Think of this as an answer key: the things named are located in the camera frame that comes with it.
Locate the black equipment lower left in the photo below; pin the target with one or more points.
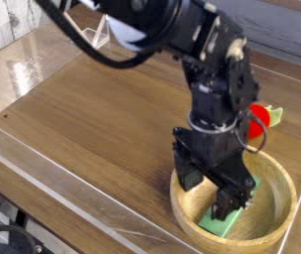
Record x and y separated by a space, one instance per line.
17 241

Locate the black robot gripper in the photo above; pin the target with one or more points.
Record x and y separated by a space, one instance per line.
207 152

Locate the clear acrylic corner bracket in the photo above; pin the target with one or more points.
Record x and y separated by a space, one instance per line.
95 36

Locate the red toy strawberry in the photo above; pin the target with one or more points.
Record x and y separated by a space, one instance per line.
267 115

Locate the brown wooden bowl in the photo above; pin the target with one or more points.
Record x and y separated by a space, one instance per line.
267 214

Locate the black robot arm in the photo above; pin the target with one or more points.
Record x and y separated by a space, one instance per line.
207 41

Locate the green rectangular block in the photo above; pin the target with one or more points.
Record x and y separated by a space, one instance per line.
218 216

